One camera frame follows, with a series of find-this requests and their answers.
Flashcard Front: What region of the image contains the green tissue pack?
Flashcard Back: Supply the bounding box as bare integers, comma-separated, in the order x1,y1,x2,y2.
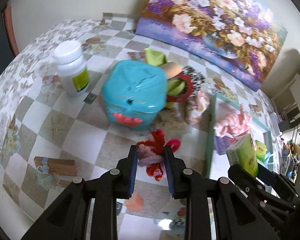
226,134,258,178
255,140,268,161

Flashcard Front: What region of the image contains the purple cartoon tissue pack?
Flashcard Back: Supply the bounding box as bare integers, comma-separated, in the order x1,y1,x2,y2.
214,136,236,155

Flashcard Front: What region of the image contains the red pink pipe cleaner toy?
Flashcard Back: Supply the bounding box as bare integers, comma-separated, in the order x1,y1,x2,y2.
136,129,181,181

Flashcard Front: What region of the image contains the pink white fluffy towel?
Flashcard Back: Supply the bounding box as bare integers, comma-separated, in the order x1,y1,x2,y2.
214,104,253,139

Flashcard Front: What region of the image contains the pink white baby cloth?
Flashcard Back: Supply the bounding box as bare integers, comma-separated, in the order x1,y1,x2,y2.
185,90,210,125

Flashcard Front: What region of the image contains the red tape roll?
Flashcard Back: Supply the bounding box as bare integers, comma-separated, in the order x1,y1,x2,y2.
166,73,193,103

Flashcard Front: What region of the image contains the black white leopard scrunchie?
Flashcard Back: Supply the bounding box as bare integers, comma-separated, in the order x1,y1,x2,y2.
182,66,205,97

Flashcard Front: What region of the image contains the round beige sponge puff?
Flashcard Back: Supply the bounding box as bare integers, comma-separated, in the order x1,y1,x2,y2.
160,62,183,79

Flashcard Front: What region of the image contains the lime green cloth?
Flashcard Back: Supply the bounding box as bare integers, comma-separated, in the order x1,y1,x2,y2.
145,48,175,109

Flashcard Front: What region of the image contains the clutter pile on table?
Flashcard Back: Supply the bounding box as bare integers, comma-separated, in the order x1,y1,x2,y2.
280,131,300,183

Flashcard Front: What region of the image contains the white tray with green rim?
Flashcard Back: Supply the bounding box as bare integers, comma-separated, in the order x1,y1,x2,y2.
205,94,274,180

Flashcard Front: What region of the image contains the small dark sticker square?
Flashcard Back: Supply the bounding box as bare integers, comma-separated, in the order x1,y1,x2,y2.
84,93,97,104

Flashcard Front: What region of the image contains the teal plastic container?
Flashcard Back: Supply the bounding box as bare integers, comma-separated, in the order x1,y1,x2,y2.
101,60,166,131

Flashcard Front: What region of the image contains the patterned checkered tablecloth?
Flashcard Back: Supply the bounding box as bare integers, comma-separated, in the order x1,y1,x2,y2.
0,12,283,240

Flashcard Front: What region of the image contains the white plastic bottle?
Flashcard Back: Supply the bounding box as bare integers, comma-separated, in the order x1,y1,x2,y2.
53,40,90,96

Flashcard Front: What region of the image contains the floral painting canvas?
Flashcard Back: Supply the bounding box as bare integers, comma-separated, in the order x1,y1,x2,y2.
136,0,287,91

